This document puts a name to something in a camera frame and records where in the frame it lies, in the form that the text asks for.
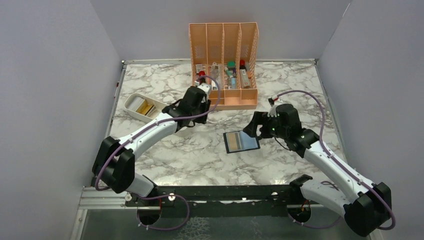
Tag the green cap item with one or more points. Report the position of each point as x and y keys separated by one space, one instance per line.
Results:
x=231 y=64

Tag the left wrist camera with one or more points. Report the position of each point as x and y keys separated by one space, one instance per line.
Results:
x=207 y=88

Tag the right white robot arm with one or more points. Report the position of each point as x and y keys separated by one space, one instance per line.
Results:
x=364 y=205

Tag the grey stapler box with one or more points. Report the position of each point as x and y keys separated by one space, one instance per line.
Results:
x=245 y=81

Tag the orange desk organizer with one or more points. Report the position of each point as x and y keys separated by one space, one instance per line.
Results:
x=212 y=46

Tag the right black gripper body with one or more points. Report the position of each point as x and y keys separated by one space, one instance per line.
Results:
x=270 y=127

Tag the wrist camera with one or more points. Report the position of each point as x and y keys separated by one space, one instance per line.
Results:
x=272 y=113
x=207 y=88

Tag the black leather card holder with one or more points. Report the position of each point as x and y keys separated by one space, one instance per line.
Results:
x=247 y=143

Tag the red cap bottle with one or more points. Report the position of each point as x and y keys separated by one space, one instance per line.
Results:
x=242 y=64

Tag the gold credit card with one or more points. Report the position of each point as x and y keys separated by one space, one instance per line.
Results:
x=233 y=139

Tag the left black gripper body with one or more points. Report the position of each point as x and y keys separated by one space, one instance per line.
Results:
x=204 y=107

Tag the red ball item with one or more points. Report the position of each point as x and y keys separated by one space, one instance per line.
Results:
x=201 y=73

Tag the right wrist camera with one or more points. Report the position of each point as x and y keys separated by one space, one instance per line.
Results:
x=272 y=113

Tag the white plastic tray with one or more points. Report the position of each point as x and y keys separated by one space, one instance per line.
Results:
x=151 y=110

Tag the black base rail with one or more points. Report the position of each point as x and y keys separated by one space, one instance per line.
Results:
x=221 y=201

